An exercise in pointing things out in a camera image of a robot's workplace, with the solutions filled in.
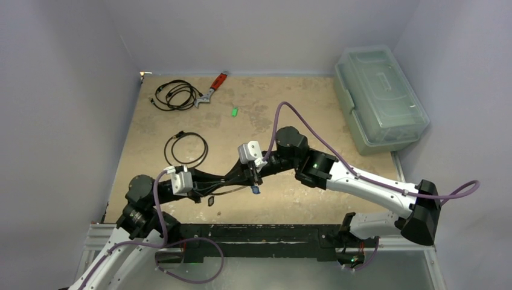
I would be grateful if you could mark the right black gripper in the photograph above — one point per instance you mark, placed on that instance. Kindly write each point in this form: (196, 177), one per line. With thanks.
(253, 173)

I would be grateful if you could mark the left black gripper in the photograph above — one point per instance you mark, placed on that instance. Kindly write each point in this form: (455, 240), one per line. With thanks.
(203, 183)

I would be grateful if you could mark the blue key tag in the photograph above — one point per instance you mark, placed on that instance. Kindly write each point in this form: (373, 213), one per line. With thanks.
(255, 190)

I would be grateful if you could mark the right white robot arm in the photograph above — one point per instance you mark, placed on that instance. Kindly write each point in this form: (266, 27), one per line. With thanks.
(412, 210)

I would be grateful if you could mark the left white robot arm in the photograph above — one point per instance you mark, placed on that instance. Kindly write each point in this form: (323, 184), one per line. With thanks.
(142, 230)

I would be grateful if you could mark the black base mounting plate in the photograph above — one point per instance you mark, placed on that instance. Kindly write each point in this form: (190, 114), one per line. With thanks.
(324, 243)

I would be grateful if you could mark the translucent green plastic toolbox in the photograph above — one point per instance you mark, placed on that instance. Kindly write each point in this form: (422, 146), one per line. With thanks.
(378, 103)

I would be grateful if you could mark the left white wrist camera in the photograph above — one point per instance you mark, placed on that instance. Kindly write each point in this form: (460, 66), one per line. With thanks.
(181, 180)

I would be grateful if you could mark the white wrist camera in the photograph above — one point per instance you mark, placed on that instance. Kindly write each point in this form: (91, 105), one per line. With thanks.
(251, 152)
(181, 180)

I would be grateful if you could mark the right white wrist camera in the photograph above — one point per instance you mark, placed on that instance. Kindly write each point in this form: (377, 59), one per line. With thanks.
(251, 152)

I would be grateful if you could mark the red handled adjustable wrench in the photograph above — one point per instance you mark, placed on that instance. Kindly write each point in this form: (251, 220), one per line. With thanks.
(206, 98)

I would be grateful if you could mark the aluminium frame rail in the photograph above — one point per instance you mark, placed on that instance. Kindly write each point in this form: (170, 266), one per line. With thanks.
(98, 235)

